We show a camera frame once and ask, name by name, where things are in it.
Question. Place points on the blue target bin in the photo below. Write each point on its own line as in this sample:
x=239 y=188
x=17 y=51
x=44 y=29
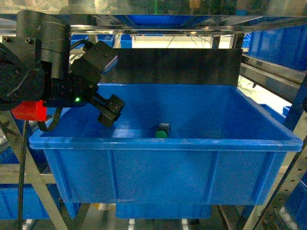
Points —
x=222 y=148

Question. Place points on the green push button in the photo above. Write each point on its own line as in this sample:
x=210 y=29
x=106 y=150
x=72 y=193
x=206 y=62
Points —
x=162 y=130

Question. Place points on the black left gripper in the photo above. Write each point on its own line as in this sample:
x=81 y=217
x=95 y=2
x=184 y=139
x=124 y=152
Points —
x=75 y=84

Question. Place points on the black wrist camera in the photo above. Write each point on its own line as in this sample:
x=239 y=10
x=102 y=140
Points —
x=101 y=56

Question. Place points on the blue bin underneath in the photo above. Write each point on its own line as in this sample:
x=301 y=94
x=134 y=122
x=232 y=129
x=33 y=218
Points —
x=163 y=211

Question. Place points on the red printed cable clip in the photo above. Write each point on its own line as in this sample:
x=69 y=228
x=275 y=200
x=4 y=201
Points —
x=31 y=111

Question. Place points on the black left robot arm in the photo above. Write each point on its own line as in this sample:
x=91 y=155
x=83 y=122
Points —
x=42 y=72

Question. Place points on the black back panel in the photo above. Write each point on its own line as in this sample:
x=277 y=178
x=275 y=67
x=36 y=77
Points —
x=201 y=66

